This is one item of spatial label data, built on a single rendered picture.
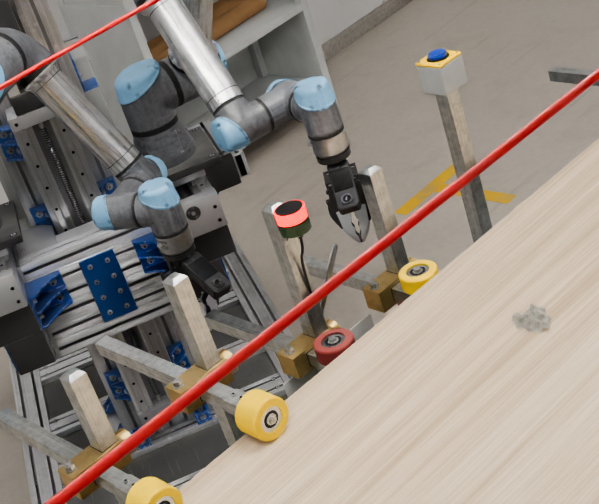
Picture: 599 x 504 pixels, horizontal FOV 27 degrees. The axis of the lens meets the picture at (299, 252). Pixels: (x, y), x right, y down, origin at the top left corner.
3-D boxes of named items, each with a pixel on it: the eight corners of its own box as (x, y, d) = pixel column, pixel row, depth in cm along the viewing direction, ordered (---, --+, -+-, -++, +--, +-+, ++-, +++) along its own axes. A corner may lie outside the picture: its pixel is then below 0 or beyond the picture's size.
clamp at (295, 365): (283, 373, 249) (275, 353, 246) (329, 335, 255) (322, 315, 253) (302, 380, 245) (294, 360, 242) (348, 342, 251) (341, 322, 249)
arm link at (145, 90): (121, 126, 300) (100, 75, 294) (168, 102, 305) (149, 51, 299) (141, 137, 291) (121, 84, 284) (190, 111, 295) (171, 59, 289)
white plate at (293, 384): (296, 422, 254) (281, 384, 249) (380, 350, 267) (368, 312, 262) (298, 423, 253) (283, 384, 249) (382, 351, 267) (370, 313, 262)
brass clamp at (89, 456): (65, 490, 219) (54, 469, 217) (124, 444, 226) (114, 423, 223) (84, 502, 215) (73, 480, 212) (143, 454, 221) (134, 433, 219)
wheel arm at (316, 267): (287, 272, 284) (282, 256, 282) (297, 264, 286) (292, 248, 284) (430, 314, 252) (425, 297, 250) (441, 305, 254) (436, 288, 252)
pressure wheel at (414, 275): (413, 330, 252) (399, 283, 247) (409, 309, 259) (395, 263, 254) (452, 320, 252) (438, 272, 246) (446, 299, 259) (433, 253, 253)
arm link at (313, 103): (314, 70, 252) (336, 77, 245) (329, 118, 257) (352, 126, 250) (282, 87, 249) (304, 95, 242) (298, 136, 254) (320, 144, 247)
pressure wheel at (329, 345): (320, 391, 244) (303, 344, 238) (347, 368, 248) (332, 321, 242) (348, 403, 238) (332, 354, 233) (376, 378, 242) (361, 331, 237)
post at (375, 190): (414, 360, 273) (356, 169, 251) (424, 351, 275) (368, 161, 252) (425, 364, 271) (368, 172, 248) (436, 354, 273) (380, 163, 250)
